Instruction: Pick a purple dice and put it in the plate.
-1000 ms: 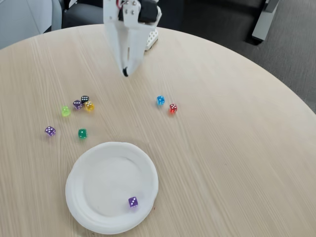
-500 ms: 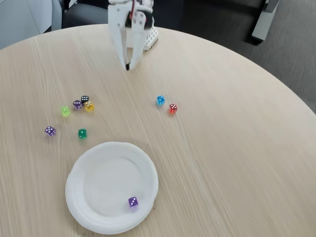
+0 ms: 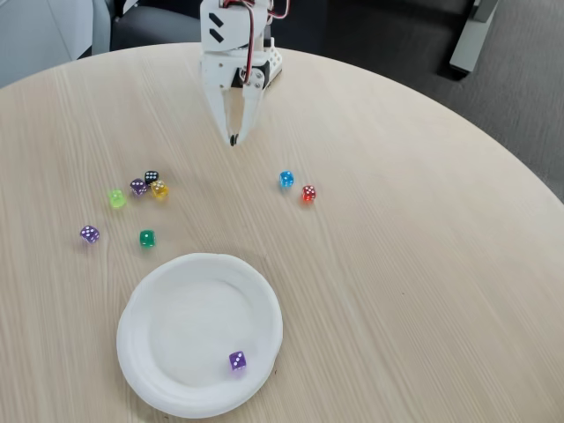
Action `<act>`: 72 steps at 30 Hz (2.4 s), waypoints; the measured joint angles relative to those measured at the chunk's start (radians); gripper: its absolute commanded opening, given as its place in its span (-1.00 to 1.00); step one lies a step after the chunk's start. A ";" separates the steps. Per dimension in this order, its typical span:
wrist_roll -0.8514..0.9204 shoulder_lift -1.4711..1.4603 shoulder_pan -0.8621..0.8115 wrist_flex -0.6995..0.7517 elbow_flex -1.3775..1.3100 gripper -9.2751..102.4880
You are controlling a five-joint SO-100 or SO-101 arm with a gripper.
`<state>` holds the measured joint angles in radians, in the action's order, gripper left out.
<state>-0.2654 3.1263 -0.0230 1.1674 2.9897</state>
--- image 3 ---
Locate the white paper plate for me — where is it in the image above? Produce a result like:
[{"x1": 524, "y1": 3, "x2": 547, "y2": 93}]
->
[{"x1": 115, "y1": 252, "x2": 284, "y2": 419}]

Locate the dark grey chair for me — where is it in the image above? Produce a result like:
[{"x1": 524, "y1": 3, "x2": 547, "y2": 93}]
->
[{"x1": 108, "y1": 0, "x2": 204, "y2": 52}]

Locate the white cabinet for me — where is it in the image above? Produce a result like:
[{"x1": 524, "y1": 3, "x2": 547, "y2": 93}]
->
[{"x1": 0, "y1": 0, "x2": 111, "y2": 89}]

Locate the grey desk leg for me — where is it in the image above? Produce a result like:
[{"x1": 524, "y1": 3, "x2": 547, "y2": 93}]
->
[{"x1": 449, "y1": 0, "x2": 500, "y2": 77}]

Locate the red black servo cable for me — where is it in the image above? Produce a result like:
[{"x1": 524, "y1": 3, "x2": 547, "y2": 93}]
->
[
  {"x1": 265, "y1": 0, "x2": 293, "y2": 21},
  {"x1": 219, "y1": 0, "x2": 259, "y2": 87}
]

